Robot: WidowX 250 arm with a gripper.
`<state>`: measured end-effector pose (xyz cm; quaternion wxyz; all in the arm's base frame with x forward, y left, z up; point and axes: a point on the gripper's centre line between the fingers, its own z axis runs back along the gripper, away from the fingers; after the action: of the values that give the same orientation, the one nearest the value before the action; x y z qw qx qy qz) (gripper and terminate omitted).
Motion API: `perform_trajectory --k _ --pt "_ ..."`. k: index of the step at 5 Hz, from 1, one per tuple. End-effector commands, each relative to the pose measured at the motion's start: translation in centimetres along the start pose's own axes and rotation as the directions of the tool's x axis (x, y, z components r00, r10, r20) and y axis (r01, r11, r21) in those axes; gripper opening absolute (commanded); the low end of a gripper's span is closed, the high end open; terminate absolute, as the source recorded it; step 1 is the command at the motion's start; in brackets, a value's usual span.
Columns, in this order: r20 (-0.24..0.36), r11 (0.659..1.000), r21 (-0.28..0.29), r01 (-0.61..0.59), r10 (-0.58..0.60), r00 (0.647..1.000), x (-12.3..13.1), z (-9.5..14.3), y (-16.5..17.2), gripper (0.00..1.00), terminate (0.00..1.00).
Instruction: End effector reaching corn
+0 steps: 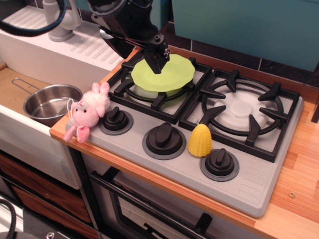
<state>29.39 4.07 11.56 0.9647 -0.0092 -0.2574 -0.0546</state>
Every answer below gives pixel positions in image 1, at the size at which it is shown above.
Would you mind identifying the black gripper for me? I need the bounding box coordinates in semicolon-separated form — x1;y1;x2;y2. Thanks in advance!
119;19;170;74

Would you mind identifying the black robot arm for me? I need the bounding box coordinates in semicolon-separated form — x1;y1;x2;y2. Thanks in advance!
88;0;170;74

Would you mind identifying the yellow toy corn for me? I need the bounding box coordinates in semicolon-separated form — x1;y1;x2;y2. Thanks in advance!
187;123;212;157

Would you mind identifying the light green plastic plate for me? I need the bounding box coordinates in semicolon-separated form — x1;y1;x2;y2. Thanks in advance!
131;54;195;92

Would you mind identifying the left black burner grate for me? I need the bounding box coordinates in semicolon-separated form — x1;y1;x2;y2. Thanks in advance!
108;51;212;124

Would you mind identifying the black burner grate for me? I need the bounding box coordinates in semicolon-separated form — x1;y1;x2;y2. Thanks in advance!
108;51;212;124
179;69;300;162

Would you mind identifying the left black stove knob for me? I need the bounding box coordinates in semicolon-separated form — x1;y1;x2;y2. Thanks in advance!
98;107;134;135

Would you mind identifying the black stove knob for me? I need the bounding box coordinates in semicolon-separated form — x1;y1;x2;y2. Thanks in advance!
98;107;134;135
142;122;186;160
200;148;239;182

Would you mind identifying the middle black stove knob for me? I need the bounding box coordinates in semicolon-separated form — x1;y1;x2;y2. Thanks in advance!
142;122;186;160

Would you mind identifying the pink plush bunny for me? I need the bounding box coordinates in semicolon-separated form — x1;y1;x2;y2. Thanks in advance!
63;82;111;143

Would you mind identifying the white right burner cap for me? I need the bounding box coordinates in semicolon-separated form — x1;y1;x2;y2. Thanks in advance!
214;91;268;131

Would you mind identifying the grey toy stove top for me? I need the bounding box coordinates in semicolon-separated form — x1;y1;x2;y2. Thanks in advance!
88;58;304;217

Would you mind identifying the right black burner grate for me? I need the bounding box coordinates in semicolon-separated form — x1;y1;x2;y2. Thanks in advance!
179;69;300;162

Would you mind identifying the grey toy faucet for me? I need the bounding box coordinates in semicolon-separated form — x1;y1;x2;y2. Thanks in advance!
42;0;81;42

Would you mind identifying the stainless steel pot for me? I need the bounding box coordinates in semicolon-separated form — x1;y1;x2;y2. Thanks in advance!
12;78;82;127

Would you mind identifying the right black stove knob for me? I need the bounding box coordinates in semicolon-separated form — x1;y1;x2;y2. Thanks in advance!
200;148;239;182

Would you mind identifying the white toy sink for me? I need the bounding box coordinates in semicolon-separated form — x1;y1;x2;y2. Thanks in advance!
0;4;125;190

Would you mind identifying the toy oven door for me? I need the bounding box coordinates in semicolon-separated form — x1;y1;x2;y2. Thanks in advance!
87;159;252;239

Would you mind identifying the black braided cable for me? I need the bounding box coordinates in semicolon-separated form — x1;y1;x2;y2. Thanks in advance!
0;0;68;37

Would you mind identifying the black oven door handle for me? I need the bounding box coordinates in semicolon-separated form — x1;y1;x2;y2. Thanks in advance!
90;167;212;239

